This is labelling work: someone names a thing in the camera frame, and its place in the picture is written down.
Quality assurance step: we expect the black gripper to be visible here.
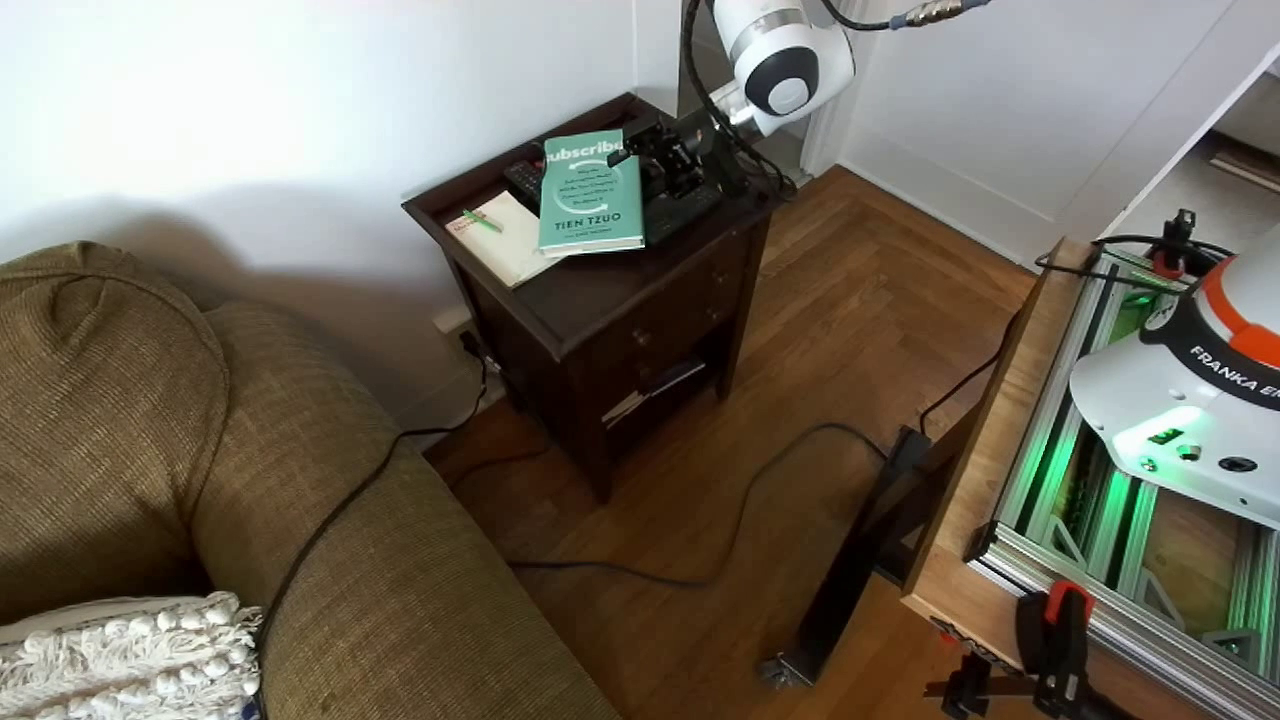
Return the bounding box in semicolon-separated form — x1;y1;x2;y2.
626;120;740;249

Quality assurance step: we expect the green paperback book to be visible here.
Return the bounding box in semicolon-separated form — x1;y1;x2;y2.
539;127;645;258

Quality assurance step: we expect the cream notepad with pen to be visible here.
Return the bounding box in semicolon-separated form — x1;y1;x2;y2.
450;191;555;288

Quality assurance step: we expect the dark wooden side table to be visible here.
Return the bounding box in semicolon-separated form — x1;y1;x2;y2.
405;91;782;501

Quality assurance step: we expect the wooden robot mounting table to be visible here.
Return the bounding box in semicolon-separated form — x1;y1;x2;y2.
910;237;1280;720

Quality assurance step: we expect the olive brown sofa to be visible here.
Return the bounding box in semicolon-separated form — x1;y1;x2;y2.
0;243;615;720

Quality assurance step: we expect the white textured throw pillow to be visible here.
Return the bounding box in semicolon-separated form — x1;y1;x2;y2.
0;593;259;720

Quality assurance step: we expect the black power cable on floor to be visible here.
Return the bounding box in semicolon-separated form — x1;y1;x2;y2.
254;316;1046;720

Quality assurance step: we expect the black clamp with orange handle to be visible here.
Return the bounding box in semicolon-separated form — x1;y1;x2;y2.
934;579;1094;720

